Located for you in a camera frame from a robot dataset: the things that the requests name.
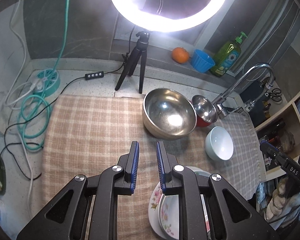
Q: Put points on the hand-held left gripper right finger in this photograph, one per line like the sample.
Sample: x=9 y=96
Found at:
x=161 y=167

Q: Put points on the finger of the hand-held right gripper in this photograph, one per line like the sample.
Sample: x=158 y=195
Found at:
x=267 y=148

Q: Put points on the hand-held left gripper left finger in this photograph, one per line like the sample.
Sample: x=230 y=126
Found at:
x=135 y=165

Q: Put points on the large floral plate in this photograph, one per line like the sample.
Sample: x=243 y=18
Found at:
x=153 y=200

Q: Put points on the small floral plate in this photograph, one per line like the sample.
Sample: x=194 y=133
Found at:
x=168 y=212

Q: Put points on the white ceramic bowl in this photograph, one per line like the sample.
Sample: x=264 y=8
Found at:
x=218 y=142

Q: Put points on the large steel bowl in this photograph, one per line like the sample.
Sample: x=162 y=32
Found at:
x=165 y=110

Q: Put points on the red steel bowl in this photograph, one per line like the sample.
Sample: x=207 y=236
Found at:
x=205 y=107

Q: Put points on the person's right hand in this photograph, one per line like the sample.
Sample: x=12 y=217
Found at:
x=277 y=195

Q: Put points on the wooden shelf unit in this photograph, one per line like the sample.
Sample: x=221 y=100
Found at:
x=296 y=110

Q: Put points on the checked cloth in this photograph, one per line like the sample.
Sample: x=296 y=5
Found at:
x=90 y=135

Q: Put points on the black scissors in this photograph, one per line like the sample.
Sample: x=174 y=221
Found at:
x=275 y=95

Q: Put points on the chrome faucet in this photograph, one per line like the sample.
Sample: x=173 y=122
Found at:
x=240 y=80

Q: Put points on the green dish soap bottle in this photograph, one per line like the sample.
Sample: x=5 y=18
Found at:
x=226 y=57

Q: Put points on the blue ribbed cup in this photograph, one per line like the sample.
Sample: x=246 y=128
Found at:
x=202 y=61

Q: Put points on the black tripod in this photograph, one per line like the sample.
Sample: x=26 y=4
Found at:
x=137 y=55

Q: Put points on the orange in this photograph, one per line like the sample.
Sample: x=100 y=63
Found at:
x=180 y=55

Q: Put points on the teal power strip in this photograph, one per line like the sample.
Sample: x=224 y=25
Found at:
x=50 y=77

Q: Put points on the window frame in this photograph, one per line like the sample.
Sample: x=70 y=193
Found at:
x=262 y=30

